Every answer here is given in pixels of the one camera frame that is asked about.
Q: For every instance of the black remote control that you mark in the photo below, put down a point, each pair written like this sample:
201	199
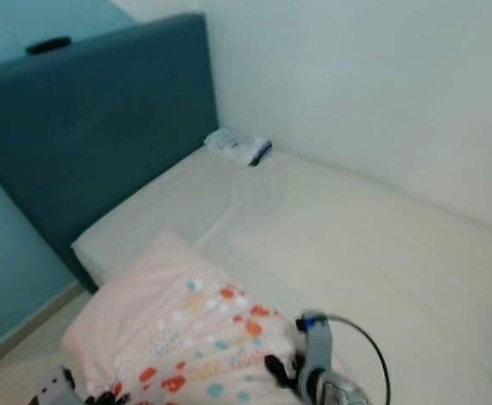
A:
49	45

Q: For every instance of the clear plastic packet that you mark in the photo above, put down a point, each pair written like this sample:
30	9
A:
233	145

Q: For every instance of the pink patterned pillow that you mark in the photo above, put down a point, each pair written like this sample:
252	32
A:
170	321

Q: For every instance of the cream white mattress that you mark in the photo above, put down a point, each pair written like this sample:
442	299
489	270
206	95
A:
364	245

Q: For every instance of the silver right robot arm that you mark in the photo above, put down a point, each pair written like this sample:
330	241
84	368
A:
345	391

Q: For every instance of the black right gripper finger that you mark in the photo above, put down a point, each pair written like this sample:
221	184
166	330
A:
279	371

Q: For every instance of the blue upholstered headboard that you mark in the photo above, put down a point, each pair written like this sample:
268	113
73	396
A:
94	135

